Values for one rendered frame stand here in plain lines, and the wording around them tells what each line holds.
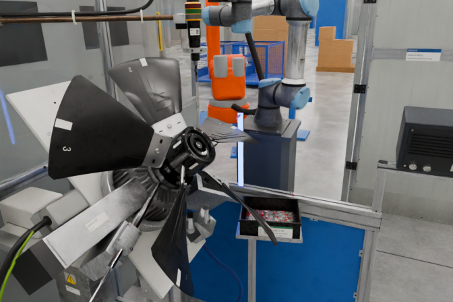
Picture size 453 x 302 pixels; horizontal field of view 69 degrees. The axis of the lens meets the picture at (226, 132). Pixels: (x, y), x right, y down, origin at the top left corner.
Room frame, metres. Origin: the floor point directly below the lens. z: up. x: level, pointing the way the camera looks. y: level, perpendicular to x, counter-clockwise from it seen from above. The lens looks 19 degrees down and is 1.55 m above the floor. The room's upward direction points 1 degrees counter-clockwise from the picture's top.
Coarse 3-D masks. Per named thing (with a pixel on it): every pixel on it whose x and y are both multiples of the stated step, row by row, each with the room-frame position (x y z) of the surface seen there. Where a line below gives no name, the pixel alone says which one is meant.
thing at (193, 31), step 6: (192, 24) 0.92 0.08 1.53; (198, 24) 0.93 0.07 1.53; (192, 30) 0.92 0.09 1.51; (198, 30) 0.93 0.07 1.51; (192, 36) 0.92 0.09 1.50; (198, 36) 0.93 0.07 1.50; (192, 42) 0.92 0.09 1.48; (198, 42) 0.93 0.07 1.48; (192, 54) 0.93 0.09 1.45; (198, 54) 0.93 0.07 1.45; (192, 60) 0.93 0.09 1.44; (198, 60) 0.93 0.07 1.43
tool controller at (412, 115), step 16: (416, 112) 1.02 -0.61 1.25; (432, 112) 1.01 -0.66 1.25; (448, 112) 1.00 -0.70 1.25; (400, 128) 1.06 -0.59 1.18; (416, 128) 0.96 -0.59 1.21; (432, 128) 0.95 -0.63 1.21; (448, 128) 0.93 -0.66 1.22; (400, 144) 1.00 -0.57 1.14; (416, 144) 0.97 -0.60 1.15; (432, 144) 0.95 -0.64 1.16; (448, 144) 0.93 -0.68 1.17; (400, 160) 1.00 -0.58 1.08; (416, 160) 0.98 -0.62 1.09; (432, 160) 0.96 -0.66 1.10; (448, 160) 0.94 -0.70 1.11
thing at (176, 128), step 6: (180, 114) 0.92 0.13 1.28; (162, 120) 0.91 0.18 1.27; (168, 120) 0.91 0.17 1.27; (174, 120) 0.91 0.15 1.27; (180, 120) 0.91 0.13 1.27; (156, 126) 0.90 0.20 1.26; (162, 126) 0.90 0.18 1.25; (174, 126) 0.90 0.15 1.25; (180, 126) 0.90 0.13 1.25; (186, 126) 0.89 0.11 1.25; (156, 132) 0.89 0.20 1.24; (162, 132) 0.89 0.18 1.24; (168, 132) 0.89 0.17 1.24; (174, 132) 0.88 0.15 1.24
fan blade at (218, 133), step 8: (208, 120) 1.17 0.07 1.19; (216, 120) 1.18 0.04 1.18; (200, 128) 1.08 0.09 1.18; (208, 128) 1.09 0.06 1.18; (216, 128) 1.10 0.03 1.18; (224, 128) 1.11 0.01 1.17; (232, 128) 1.14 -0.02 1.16; (208, 136) 0.99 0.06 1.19; (216, 136) 1.00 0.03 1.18; (224, 136) 1.01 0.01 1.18; (232, 136) 1.04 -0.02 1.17; (240, 136) 1.07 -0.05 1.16; (248, 136) 1.11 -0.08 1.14
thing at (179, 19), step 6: (174, 18) 0.91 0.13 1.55; (180, 18) 0.92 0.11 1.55; (180, 24) 0.91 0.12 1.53; (186, 24) 0.91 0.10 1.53; (180, 30) 0.93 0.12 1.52; (186, 30) 0.92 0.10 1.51; (180, 36) 0.94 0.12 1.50; (186, 36) 0.92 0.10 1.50; (186, 42) 0.92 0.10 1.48; (186, 48) 0.91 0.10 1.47; (192, 48) 0.91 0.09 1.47; (198, 48) 0.91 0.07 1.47; (204, 48) 0.92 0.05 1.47
